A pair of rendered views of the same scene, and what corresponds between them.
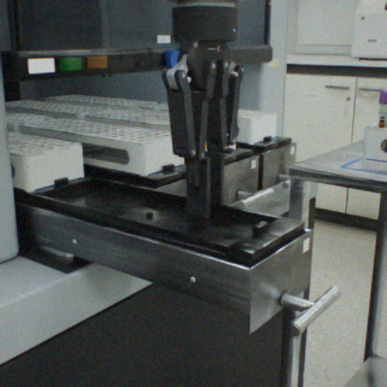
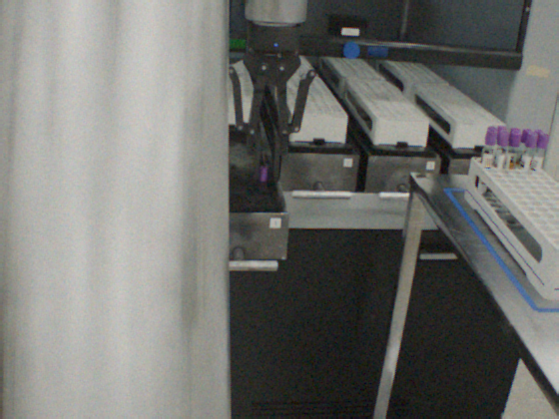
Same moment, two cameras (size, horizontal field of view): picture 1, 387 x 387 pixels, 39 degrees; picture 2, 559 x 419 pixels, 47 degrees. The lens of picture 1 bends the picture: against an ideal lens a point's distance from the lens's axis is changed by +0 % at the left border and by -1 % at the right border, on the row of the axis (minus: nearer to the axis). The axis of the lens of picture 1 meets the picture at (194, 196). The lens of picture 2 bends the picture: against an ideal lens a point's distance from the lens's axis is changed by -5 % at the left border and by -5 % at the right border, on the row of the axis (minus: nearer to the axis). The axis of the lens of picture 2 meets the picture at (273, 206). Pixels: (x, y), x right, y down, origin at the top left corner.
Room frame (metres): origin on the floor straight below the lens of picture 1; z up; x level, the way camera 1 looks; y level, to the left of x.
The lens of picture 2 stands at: (-0.03, -0.72, 1.19)
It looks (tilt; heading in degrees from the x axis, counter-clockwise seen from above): 24 degrees down; 46
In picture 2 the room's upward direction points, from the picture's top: 4 degrees clockwise
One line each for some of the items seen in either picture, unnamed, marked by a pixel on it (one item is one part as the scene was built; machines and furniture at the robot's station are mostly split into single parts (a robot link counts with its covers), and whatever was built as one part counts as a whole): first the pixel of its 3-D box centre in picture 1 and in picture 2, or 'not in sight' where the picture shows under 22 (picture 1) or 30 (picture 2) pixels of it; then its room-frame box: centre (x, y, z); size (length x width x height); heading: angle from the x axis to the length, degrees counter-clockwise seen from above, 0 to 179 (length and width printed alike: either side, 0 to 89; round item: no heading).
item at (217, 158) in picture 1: (212, 180); (276, 155); (0.64, -0.02, 0.84); 0.03 x 0.01 x 0.07; 53
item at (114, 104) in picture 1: (99, 112); (408, 80); (1.33, 0.23, 0.83); 0.30 x 0.10 x 0.06; 53
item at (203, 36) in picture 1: (206, 48); (272, 53); (0.63, -0.01, 1.00); 0.08 x 0.07 x 0.09; 143
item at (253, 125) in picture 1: (204, 124); (452, 117); (1.14, -0.02, 0.83); 0.30 x 0.10 x 0.06; 53
